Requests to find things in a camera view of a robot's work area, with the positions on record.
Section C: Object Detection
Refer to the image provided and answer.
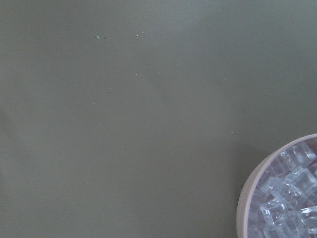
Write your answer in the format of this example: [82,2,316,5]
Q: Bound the pile of ice cubes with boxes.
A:
[247,142,317,238]

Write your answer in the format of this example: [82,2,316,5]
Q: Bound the pink bowl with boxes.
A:
[236,133,317,238]

